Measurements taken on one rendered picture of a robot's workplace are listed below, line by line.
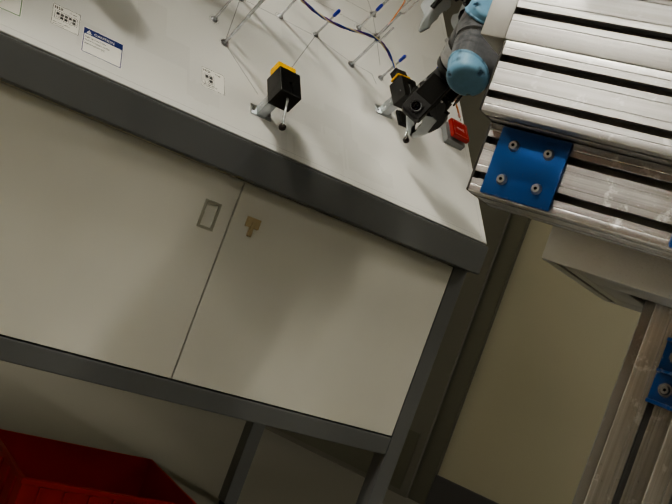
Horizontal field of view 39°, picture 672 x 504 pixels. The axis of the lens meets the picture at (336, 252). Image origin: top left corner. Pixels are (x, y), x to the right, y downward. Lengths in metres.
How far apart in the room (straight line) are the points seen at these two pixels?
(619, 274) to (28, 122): 0.97
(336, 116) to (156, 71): 0.43
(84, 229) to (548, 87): 0.88
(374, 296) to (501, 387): 1.64
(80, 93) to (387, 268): 0.74
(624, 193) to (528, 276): 2.47
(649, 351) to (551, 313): 2.26
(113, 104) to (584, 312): 2.25
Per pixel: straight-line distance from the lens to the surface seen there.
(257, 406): 1.90
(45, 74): 1.61
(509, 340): 3.57
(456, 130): 2.19
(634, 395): 1.29
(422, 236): 1.97
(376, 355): 2.02
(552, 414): 3.50
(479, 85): 1.68
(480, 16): 1.75
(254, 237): 1.81
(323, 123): 1.92
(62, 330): 1.72
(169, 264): 1.75
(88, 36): 1.69
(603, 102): 1.11
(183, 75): 1.75
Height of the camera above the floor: 0.70
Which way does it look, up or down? 1 degrees up
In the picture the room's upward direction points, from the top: 20 degrees clockwise
